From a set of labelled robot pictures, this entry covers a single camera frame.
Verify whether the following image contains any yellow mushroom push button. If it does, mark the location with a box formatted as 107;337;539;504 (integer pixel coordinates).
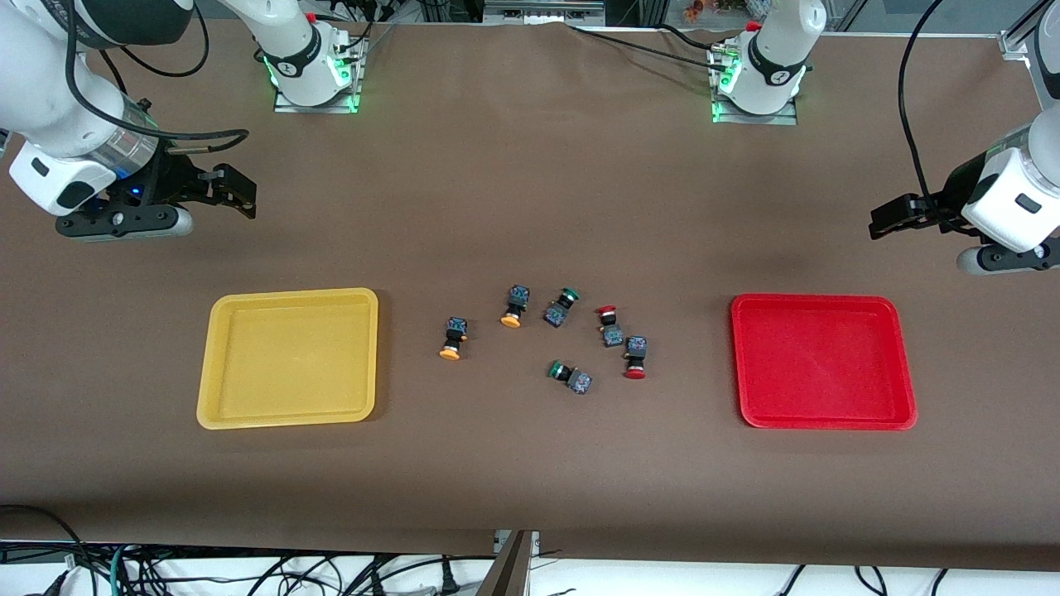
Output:
439;316;470;362
500;285;532;329

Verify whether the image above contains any red plastic tray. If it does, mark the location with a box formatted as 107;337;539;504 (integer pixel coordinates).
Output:
730;294;918;431

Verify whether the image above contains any yellow plastic tray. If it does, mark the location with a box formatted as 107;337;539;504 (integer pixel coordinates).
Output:
196;287;379;430

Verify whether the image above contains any brown table cover sheet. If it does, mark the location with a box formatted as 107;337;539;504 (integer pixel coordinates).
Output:
0;18;1060;572

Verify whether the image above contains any green mushroom push button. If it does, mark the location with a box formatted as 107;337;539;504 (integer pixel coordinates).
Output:
547;360;594;396
543;286;581;329

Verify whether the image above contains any aluminium profile table leg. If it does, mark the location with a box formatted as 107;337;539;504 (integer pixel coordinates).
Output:
476;530;541;596

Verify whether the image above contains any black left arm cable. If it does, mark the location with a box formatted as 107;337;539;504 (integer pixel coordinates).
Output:
898;0;950;218

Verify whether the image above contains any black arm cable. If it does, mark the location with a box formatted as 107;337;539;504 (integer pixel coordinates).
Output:
898;0;950;218
65;0;251;158

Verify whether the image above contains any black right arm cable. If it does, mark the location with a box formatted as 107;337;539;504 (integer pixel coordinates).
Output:
65;0;251;158

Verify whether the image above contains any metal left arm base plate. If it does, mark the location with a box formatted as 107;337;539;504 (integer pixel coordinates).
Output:
709;46;801;127

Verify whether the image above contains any aluminium frame profile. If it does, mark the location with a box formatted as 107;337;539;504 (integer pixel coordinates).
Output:
998;0;1060;60

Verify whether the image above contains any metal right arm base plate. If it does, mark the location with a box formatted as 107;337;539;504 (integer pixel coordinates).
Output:
273;35;367;115

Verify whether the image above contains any black cable on table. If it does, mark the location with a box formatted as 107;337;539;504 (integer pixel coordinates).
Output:
567;23;730;71

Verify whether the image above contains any grey metal rail bracket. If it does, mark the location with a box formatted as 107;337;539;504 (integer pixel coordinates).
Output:
484;0;606;25

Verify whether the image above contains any teal floor cable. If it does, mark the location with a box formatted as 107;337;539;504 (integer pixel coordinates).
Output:
110;544;135;596

